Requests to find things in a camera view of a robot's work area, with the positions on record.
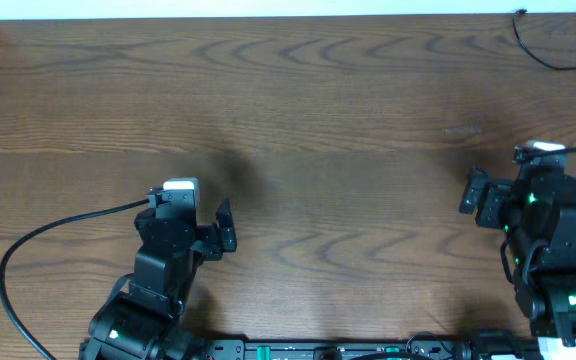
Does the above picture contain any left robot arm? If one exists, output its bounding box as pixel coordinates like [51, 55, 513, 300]
[79, 199, 237, 359]

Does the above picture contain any black usb cable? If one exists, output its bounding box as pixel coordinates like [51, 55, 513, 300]
[511, 8, 576, 73]

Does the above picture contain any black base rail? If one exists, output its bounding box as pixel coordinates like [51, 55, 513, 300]
[187, 329, 539, 360]

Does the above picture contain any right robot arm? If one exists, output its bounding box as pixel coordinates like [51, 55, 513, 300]
[459, 152, 576, 350]

